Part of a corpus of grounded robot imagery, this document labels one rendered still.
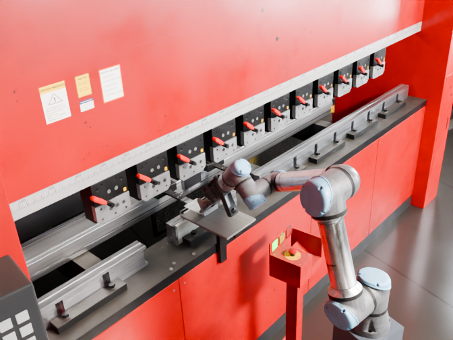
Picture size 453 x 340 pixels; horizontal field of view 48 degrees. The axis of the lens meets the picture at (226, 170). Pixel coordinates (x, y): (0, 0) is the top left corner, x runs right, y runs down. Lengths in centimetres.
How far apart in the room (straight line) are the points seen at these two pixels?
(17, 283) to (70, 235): 123
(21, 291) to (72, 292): 98
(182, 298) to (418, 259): 195
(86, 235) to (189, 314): 56
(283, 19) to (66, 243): 134
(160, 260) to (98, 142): 63
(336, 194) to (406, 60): 236
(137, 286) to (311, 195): 81
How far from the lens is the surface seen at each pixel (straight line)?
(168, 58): 188
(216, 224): 211
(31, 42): 157
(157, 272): 210
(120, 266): 204
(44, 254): 216
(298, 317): 257
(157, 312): 212
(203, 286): 227
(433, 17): 374
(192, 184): 218
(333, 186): 161
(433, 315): 330
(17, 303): 99
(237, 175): 192
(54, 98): 164
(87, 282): 198
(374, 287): 185
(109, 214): 188
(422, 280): 352
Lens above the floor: 219
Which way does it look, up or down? 28 degrees down
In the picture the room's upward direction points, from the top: 3 degrees counter-clockwise
